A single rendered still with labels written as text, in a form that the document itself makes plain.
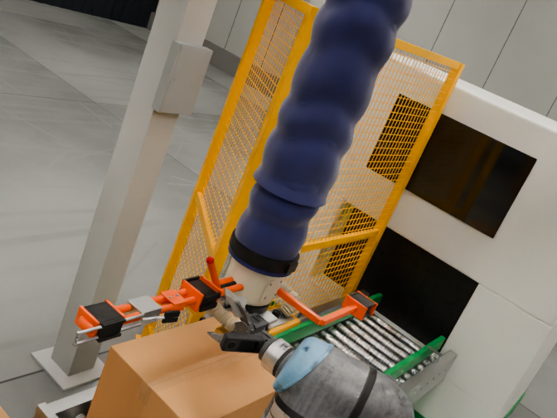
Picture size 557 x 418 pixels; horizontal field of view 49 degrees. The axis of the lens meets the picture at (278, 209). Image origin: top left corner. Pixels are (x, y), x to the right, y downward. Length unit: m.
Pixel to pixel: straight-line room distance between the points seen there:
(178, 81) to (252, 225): 0.99
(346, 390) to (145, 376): 0.99
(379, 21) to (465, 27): 9.20
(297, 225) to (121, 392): 0.76
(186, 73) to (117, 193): 0.64
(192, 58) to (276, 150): 0.99
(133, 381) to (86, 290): 1.19
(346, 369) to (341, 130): 0.82
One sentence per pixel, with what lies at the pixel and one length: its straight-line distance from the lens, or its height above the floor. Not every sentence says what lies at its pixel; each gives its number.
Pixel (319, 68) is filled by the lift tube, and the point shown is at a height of 1.97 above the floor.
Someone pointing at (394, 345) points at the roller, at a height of 0.55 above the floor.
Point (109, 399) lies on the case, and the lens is 2.10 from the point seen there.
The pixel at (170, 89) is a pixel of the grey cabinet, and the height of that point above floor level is 1.57.
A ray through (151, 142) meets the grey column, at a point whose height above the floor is 1.31.
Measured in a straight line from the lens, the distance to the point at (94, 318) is 1.52.
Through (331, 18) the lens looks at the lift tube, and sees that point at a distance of 1.69.
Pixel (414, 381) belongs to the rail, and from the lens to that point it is 3.34.
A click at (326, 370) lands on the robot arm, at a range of 1.08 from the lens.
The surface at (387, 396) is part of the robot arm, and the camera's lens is 1.10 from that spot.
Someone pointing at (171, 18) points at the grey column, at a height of 1.84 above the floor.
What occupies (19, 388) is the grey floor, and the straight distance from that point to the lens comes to 3.27.
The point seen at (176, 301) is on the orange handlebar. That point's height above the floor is 1.28.
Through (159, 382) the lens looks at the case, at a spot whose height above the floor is 0.95.
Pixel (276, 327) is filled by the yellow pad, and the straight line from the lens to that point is 2.02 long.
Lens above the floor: 2.14
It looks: 19 degrees down
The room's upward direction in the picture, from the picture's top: 23 degrees clockwise
